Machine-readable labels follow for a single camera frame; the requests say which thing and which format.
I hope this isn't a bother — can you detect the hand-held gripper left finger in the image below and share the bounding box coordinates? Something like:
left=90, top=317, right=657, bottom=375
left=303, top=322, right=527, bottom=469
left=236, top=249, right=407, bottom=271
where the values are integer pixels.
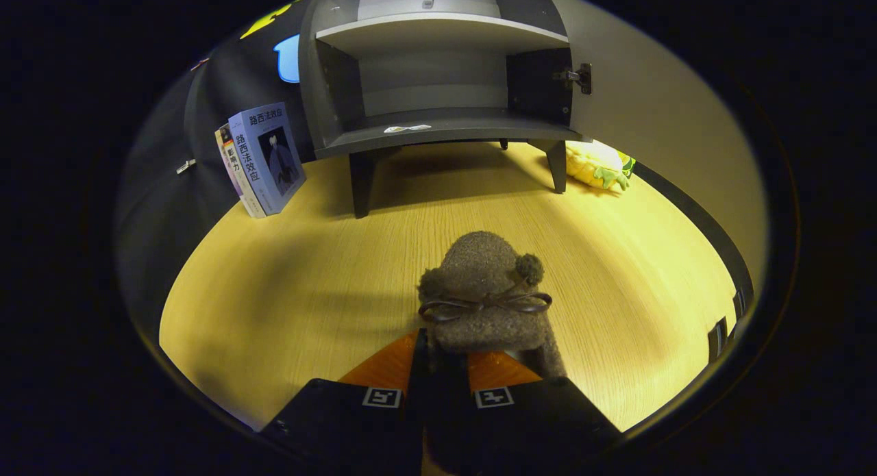
left=260, top=329, right=430, bottom=476

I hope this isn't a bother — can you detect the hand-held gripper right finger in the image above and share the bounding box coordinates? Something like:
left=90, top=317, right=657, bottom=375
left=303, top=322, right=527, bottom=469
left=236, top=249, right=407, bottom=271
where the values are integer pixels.
left=432, top=351, right=624, bottom=476

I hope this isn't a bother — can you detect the brown fuzzy shoe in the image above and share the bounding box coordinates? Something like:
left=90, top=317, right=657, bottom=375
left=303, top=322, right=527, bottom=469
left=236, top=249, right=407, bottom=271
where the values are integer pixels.
left=417, top=231, right=569, bottom=381

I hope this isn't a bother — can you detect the grey shoe cabinet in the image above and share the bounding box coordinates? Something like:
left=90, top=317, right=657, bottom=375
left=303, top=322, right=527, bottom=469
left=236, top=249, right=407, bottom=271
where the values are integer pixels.
left=298, top=0, right=594, bottom=220

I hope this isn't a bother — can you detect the beige shoe cabinet door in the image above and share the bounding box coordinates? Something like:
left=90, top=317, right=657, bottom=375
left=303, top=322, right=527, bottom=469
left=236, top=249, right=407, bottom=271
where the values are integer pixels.
left=541, top=0, right=769, bottom=312

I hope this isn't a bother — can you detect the black door hinge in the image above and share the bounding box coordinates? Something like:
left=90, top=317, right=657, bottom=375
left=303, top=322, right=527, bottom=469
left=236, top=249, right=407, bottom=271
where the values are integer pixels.
left=553, top=62, right=594, bottom=96

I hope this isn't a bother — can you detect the yellow plush toy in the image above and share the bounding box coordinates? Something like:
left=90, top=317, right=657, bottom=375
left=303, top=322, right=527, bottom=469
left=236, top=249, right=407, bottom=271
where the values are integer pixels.
left=565, top=140, right=637, bottom=192

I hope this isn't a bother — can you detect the blue cover book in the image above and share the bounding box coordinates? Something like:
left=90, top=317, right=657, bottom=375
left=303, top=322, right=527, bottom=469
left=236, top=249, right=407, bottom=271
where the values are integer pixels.
left=228, top=102, right=308, bottom=216

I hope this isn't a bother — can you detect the yellow spine book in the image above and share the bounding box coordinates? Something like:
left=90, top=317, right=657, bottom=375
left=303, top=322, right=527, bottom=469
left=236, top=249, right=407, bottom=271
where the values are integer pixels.
left=214, top=123, right=267, bottom=220

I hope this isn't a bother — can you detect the black backdrop cloth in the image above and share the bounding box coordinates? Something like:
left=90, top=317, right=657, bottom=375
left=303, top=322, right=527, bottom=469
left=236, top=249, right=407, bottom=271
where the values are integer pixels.
left=115, top=0, right=317, bottom=326

